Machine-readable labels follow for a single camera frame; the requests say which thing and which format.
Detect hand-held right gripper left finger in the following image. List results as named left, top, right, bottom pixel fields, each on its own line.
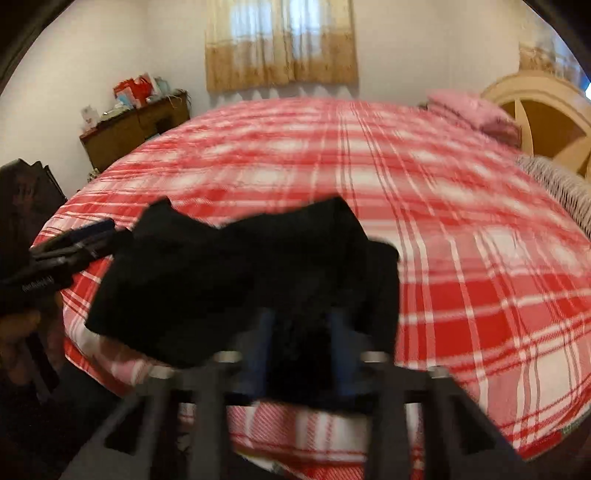
left=60, top=307, right=282, bottom=480

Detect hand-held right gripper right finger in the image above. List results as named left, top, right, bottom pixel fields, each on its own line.
left=325, top=309, right=546, bottom=480

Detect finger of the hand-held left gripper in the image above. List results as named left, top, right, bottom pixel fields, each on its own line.
left=30, top=218, right=116, bottom=254
left=28, top=240, right=118, bottom=278

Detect black pants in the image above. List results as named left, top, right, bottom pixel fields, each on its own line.
left=84, top=196, right=402, bottom=414

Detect person's left hand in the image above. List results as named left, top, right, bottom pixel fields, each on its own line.
left=0, top=295, right=68, bottom=386

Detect dark furniture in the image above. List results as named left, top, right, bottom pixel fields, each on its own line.
left=0, top=159, right=68, bottom=259

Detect brown wooden desk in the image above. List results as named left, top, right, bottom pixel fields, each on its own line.
left=79, top=91, right=192, bottom=172

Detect red plaid blanket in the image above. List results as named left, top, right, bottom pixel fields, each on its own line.
left=34, top=97, right=591, bottom=480

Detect red paper bag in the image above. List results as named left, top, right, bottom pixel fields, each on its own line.
left=115, top=76, right=155, bottom=109

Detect beige patterned curtain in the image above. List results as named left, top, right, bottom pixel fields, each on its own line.
left=204, top=0, right=360, bottom=93

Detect pink pillow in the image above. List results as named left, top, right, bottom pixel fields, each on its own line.
left=426, top=89, right=522, bottom=147

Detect striped pillow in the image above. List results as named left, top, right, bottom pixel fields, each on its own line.
left=515, top=154, right=591, bottom=236

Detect cream wooden headboard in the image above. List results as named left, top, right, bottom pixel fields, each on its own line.
left=480, top=69, right=591, bottom=178

